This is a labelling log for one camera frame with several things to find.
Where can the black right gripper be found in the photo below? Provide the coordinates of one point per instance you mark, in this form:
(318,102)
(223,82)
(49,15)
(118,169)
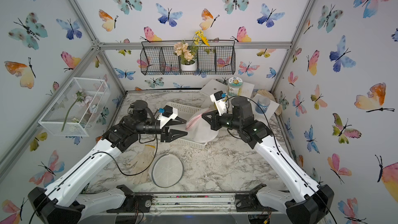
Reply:
(213,122)

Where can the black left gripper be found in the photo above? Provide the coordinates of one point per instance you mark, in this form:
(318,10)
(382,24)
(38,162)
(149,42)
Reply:
(169,136)

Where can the white mesh laundry bag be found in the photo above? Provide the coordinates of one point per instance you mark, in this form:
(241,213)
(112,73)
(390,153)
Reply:
(167,171)

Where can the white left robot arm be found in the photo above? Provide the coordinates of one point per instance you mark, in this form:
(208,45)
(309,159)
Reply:
(62,201)

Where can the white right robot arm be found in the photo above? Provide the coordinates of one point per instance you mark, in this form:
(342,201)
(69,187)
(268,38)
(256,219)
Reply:
(260,138)

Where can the white perforated plastic basket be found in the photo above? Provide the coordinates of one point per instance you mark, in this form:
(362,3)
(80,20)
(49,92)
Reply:
(185,112)

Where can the green lidded glass jar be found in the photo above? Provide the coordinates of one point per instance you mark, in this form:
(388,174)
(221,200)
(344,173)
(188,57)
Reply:
(234,86)

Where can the beige work glove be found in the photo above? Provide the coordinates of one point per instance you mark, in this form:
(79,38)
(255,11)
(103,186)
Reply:
(140,165)

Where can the blue granule jar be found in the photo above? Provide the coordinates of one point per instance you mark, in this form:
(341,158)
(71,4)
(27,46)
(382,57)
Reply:
(262,104)

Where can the white tiered wooden shelf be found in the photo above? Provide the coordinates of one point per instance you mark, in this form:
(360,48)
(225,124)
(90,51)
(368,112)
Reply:
(246,90)

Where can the beige woven fan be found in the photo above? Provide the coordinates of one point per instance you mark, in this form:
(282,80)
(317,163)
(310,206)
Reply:
(272,98)

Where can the white pot with flowers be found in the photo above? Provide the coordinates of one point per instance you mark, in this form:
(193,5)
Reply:
(187,53)

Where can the pink artificial rose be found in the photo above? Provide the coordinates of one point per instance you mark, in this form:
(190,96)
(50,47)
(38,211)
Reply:
(81,102)

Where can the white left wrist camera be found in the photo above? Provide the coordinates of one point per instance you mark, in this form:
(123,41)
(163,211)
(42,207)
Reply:
(167,116)

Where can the black wire wall basket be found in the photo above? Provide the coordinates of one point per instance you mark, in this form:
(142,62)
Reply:
(213,57)

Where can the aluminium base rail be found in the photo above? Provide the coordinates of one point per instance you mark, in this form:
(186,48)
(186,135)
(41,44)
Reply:
(186,203)

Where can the white wire wall basket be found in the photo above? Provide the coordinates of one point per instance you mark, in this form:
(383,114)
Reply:
(97,112)

